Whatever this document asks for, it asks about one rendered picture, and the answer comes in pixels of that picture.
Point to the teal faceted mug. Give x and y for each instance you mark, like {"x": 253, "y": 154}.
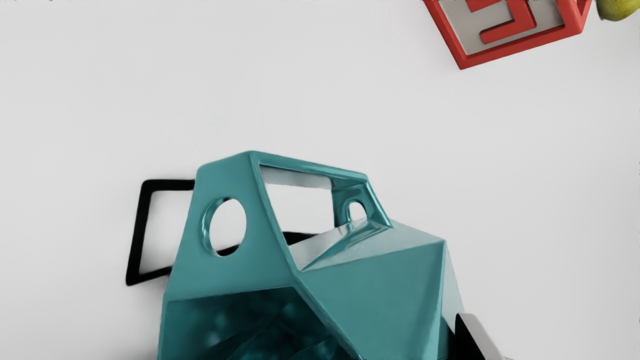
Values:
{"x": 370, "y": 295}

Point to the red block with grey face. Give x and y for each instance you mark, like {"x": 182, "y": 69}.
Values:
{"x": 505, "y": 30}

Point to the green fruit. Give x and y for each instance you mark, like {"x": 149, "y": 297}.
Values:
{"x": 619, "y": 9}

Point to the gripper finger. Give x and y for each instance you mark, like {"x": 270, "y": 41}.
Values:
{"x": 472, "y": 335}

